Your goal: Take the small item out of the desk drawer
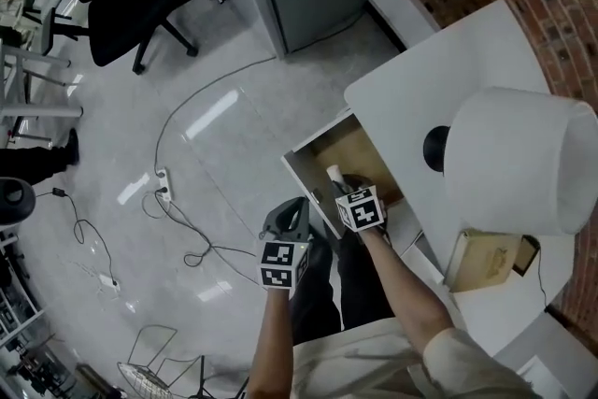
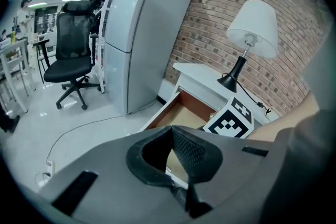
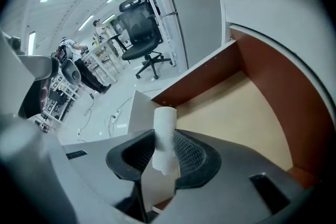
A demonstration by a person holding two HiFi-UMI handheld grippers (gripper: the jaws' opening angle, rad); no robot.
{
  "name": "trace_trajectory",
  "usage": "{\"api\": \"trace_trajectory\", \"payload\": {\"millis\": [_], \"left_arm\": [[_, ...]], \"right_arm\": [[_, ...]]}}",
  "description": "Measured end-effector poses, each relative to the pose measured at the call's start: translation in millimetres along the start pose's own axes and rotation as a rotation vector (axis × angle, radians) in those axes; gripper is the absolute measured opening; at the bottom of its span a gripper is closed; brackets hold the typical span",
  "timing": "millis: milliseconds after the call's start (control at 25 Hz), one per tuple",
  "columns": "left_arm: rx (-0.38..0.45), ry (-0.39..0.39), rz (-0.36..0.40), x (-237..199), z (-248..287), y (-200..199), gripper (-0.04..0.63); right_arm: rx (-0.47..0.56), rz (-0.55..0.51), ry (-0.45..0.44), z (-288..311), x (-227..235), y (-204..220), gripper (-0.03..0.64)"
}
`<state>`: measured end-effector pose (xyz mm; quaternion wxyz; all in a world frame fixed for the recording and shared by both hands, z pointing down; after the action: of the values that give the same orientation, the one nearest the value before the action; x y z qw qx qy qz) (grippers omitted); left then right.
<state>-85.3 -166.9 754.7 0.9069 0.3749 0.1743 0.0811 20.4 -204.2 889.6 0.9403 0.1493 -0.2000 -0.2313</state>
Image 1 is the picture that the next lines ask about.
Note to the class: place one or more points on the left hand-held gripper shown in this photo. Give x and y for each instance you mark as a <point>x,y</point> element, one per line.
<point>278,275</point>

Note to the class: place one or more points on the white metal frame table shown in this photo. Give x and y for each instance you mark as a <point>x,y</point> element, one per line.
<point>14,303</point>

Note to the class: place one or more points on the person's black trousers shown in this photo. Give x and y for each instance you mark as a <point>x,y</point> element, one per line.
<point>355,285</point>

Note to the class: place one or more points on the small white object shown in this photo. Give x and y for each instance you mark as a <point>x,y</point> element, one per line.
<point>335,173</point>

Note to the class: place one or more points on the person's right forearm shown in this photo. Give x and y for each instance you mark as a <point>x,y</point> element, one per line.
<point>406,294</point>

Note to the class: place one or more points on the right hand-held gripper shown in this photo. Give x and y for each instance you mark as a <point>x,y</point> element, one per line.
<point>362,210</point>

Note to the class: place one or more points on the white shade black table lamp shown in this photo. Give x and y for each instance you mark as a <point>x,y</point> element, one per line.
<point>514,163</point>

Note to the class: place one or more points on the white wooden drawer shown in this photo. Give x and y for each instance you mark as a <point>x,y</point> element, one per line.
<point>355,145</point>

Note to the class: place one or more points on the beige book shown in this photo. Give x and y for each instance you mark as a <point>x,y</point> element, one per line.
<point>481,261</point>

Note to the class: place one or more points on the black round-base chair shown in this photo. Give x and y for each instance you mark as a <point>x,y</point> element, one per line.
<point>16,201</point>

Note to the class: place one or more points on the black smartphone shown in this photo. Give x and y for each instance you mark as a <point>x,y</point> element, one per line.
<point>525,254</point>

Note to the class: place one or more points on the white power strip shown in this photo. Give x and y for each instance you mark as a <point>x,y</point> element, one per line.
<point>164,184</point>
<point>109,283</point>

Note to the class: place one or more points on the white side table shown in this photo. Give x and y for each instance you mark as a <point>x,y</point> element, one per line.
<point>542,380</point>

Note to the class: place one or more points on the person's left forearm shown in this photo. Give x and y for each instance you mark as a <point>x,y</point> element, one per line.
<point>273,341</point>

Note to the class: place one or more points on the person's beige shirt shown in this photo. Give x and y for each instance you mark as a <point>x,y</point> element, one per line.
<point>374,364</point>

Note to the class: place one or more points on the white desk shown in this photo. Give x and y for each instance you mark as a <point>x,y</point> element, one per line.
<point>444,51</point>

